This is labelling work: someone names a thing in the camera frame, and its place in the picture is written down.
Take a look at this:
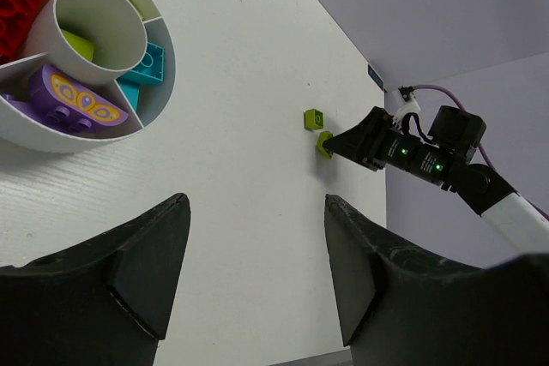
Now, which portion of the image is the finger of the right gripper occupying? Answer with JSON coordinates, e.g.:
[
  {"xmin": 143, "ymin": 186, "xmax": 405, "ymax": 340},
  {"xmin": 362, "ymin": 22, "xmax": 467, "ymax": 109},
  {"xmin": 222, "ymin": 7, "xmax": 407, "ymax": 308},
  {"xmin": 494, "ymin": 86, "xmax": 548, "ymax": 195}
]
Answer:
[{"xmin": 322, "ymin": 106, "xmax": 386, "ymax": 165}]

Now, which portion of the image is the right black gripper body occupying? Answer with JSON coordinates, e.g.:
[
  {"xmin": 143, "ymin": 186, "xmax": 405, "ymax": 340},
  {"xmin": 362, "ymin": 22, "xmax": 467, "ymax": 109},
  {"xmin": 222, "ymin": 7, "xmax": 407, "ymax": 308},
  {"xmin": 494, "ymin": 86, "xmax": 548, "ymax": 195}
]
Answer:
[{"xmin": 363, "ymin": 105, "xmax": 487, "ymax": 189}]

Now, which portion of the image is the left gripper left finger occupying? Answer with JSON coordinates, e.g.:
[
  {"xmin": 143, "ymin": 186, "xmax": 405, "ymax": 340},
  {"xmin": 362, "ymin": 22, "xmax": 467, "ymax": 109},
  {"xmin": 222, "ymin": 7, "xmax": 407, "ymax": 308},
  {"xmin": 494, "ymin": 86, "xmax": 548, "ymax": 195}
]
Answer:
[{"xmin": 1, "ymin": 193, "xmax": 190, "ymax": 365}]

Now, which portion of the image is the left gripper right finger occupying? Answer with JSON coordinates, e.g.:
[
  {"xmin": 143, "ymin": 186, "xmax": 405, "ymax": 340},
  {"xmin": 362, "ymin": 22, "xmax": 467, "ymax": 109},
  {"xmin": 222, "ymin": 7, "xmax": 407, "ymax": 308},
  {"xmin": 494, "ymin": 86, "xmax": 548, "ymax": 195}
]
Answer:
[{"xmin": 324, "ymin": 195, "xmax": 548, "ymax": 365}]

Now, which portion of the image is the green lego two stud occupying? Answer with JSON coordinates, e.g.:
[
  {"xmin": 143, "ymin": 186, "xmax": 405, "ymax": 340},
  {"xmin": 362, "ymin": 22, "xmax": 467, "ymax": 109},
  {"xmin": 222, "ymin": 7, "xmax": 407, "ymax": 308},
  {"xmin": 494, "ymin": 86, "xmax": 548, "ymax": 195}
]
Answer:
[{"xmin": 316, "ymin": 129, "xmax": 336, "ymax": 159}]

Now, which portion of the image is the green printed lego cube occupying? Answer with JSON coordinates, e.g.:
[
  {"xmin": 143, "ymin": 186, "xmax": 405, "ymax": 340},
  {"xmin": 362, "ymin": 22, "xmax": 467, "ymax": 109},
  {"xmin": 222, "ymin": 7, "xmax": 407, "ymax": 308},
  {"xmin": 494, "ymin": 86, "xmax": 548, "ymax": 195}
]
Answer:
[{"xmin": 304, "ymin": 108, "xmax": 324, "ymax": 131}]

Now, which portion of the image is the purple butterfly lego piece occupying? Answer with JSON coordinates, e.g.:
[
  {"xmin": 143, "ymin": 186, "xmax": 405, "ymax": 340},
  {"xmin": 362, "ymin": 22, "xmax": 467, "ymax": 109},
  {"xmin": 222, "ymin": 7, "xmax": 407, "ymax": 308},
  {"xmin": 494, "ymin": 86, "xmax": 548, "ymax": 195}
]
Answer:
[{"xmin": 2, "ymin": 64, "xmax": 129, "ymax": 135}]

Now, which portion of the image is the teal square lego brick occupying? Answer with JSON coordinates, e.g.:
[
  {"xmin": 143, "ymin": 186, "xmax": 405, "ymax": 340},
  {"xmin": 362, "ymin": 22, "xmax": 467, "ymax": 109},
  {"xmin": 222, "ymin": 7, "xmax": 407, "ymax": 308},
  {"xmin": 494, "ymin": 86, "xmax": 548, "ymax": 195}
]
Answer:
[{"xmin": 119, "ymin": 42, "xmax": 165, "ymax": 85}]

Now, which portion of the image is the lime lego brick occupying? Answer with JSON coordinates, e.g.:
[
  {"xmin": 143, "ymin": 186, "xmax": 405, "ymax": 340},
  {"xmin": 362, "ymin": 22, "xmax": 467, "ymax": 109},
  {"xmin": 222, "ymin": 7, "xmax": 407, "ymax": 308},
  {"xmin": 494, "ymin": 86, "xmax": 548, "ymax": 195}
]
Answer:
[{"xmin": 61, "ymin": 29, "xmax": 95, "ymax": 62}]

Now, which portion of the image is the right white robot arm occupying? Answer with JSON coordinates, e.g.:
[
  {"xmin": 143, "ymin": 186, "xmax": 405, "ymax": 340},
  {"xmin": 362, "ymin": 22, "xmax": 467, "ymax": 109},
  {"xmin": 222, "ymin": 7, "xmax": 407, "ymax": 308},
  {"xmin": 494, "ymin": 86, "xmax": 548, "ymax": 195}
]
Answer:
[{"xmin": 317, "ymin": 105, "xmax": 548, "ymax": 254}]

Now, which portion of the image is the right blue corner label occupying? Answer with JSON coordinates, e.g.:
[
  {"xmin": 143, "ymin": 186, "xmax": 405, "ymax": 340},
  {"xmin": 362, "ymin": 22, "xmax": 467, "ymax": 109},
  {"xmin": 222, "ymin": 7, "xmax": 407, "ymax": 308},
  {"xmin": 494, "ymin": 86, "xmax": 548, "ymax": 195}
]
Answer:
[{"xmin": 368, "ymin": 64, "xmax": 385, "ymax": 92}]

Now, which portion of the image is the white divided round container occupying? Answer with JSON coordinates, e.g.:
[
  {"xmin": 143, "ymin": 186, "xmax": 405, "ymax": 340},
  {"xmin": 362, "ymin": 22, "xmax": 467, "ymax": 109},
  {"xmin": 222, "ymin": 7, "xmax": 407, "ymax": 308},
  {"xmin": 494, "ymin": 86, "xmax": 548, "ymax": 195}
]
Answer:
[{"xmin": 1, "ymin": 0, "xmax": 176, "ymax": 153}]

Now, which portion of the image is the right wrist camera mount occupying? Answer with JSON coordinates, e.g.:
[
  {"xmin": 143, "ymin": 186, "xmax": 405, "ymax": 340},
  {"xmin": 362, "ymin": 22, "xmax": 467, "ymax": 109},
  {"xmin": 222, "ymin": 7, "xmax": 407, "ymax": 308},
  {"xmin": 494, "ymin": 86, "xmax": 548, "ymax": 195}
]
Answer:
[{"xmin": 393, "ymin": 87, "xmax": 420, "ymax": 124}]

